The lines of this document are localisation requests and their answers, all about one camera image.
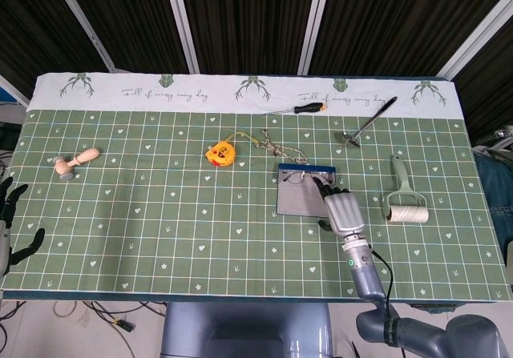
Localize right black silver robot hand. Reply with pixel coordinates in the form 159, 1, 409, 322
312, 175, 366, 239

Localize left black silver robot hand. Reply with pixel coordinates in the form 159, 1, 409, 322
0, 176, 46, 277

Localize grey pouch with blue edge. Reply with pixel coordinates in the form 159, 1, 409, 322
276, 163, 336, 218

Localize wire-frame eyeglasses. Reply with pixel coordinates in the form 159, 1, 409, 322
281, 170, 336, 187

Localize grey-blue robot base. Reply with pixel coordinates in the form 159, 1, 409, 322
160, 301, 333, 358

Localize green lint roller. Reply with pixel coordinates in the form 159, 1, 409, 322
382, 154, 430, 224

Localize wooden mallet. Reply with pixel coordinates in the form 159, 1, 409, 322
46, 147, 100, 181

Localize white blue panel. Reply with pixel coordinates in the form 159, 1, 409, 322
0, 75, 31, 126

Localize yellow tape measure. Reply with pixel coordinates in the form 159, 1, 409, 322
204, 131, 260, 169

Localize blue jeans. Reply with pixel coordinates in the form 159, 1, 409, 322
472, 145, 513, 231

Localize green grid tablecloth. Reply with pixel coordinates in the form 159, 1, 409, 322
0, 72, 513, 301

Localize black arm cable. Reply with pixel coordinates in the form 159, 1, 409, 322
369, 245, 394, 315

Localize braided camouflage cord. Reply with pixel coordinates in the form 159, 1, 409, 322
256, 128, 309, 166

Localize black orange handle screwdriver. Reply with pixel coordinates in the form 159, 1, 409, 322
262, 102, 329, 115

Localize small metal hammer black handle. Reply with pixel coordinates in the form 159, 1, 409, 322
339, 96, 398, 149

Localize black floor cable with plug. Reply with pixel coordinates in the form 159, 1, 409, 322
82, 300, 168, 334

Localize white partition post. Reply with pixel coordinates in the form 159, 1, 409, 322
297, 0, 333, 75
47, 0, 118, 73
162, 0, 200, 74
436, 0, 513, 81

